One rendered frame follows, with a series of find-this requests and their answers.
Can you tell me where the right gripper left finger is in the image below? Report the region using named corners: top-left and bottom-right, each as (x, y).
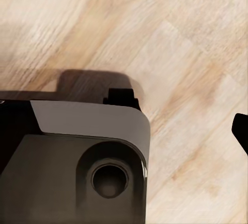
top-left (0, 113), bottom-right (27, 175)

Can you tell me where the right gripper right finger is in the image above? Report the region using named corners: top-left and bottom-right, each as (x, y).
top-left (231, 113), bottom-right (248, 154)

